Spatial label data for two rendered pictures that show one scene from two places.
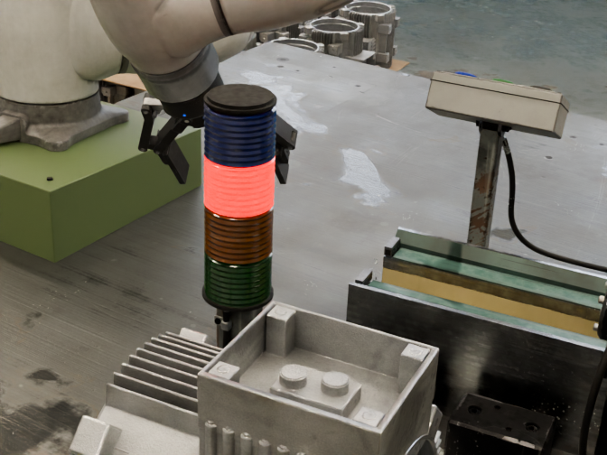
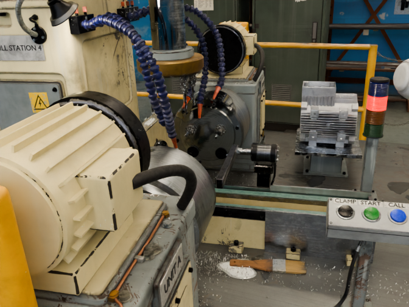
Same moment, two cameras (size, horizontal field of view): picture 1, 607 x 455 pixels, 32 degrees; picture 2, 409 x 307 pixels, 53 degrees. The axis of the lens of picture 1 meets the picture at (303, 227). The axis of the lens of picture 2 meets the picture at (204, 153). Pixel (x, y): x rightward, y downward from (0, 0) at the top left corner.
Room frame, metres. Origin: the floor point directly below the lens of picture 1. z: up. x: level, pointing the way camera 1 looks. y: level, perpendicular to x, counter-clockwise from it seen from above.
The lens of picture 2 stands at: (1.98, -0.70, 1.51)
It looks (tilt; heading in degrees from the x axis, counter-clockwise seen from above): 23 degrees down; 171
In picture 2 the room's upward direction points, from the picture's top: 2 degrees counter-clockwise
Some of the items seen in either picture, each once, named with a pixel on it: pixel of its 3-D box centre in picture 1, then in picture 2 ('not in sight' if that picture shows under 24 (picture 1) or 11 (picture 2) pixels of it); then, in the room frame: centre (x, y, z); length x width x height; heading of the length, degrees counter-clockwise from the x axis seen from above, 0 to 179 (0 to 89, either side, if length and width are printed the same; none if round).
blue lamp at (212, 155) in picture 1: (239, 129); (378, 88); (0.82, 0.06, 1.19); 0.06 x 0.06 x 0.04
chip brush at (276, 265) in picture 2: not in sight; (267, 265); (1.11, -0.39, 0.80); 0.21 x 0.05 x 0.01; 71
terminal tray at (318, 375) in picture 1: (319, 407); (318, 93); (0.55, -0.01, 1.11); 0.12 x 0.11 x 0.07; 65
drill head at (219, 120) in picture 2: not in sight; (214, 122); (0.58, -0.42, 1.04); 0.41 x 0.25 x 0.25; 156
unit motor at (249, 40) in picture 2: not in sight; (237, 74); (0.31, -0.27, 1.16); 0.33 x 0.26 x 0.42; 156
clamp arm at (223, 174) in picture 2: not in sight; (228, 164); (0.90, -0.45, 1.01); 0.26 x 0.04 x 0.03; 156
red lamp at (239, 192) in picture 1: (239, 179); (377, 102); (0.82, 0.06, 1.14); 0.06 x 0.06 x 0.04
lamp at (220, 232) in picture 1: (238, 226); (375, 115); (0.82, 0.06, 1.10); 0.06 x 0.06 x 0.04
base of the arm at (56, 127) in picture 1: (40, 110); not in sight; (1.52, 0.41, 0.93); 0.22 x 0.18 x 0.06; 154
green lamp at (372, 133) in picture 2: (238, 271); (373, 128); (0.82, 0.06, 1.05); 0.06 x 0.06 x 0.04
